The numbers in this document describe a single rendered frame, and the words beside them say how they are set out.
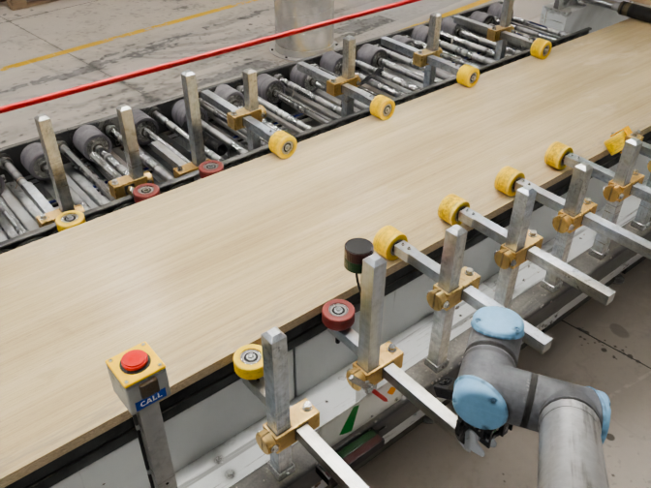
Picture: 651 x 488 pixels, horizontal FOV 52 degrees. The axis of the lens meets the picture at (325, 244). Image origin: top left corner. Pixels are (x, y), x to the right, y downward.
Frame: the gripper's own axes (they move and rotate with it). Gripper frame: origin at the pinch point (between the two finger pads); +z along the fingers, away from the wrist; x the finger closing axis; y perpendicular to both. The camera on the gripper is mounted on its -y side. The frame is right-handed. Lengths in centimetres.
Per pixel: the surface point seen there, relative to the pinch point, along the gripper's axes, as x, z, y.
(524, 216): 44, -26, -24
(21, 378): -67, -10, -68
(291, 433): -28.0, -2.9, -23.9
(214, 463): -38, 19, -43
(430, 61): 124, -16, -132
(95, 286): -42, -11, -87
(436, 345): 18.9, 2.9, -26.5
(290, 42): 224, 57, -372
